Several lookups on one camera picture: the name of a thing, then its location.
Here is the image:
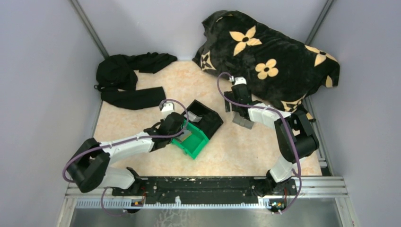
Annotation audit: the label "green plastic bin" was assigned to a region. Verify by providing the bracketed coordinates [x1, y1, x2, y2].
[172, 122, 209, 159]

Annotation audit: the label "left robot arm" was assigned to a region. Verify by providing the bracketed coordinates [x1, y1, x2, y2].
[63, 112, 185, 196]

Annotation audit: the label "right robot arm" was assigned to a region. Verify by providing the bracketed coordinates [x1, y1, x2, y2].
[222, 84, 320, 195]

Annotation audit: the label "cards in black bin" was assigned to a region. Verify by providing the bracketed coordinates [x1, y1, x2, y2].
[189, 114, 203, 122]

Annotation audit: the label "black plastic bin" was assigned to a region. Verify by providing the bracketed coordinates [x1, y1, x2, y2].
[186, 99, 223, 139]

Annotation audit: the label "black floral plush blanket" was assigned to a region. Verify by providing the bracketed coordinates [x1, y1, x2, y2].
[193, 10, 340, 112]

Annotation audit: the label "black cloth garment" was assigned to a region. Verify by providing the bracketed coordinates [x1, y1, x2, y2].
[94, 52, 177, 110]

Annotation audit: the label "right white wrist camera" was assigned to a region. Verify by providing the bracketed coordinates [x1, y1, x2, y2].
[229, 76, 247, 86]

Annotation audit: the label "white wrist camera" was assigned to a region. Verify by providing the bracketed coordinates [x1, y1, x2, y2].
[159, 101, 174, 114]
[229, 76, 247, 86]

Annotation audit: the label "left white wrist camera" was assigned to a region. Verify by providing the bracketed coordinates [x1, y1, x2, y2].
[159, 101, 174, 114]

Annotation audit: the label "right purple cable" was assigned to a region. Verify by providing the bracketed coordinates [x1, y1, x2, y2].
[217, 72, 302, 215]

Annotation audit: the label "purple cable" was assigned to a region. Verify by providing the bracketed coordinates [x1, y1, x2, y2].
[217, 72, 302, 215]
[62, 99, 189, 183]

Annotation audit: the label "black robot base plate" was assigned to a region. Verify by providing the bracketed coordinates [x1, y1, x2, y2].
[112, 176, 296, 205]

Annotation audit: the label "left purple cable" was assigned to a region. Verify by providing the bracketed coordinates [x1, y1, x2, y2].
[62, 99, 189, 183]

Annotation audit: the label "aluminium frame rail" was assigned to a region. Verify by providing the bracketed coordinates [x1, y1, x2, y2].
[66, 176, 348, 210]

